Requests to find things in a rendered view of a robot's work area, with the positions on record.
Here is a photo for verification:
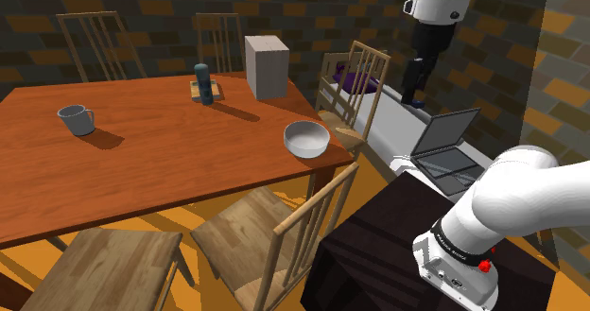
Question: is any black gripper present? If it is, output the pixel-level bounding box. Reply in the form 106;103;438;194
400;22;458;109

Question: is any grey open laptop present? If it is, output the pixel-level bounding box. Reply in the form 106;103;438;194
409;107;488;198

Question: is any purple pillow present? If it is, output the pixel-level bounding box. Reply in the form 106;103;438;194
332;61;382;95

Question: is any light wooden chair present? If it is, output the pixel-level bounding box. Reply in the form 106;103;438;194
189;161;361;311
20;227;196;311
315;40;392;160
55;10;148;83
195;11;246;75

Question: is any white bowl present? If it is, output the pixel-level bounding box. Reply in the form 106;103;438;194
283;119;332;160

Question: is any grey upright box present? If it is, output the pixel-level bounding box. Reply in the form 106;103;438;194
244;34;291;101

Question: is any dark robot stand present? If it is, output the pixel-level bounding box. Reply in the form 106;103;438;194
300;170;557;311

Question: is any teal cylindrical bottle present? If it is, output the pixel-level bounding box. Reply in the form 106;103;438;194
193;62;215;107

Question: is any tan square coaster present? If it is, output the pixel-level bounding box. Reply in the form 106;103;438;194
189;79;220;103

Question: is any brown wooden table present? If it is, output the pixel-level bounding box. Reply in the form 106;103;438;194
0;71;356;251

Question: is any grey mug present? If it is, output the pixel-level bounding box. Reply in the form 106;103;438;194
57;104;96;137

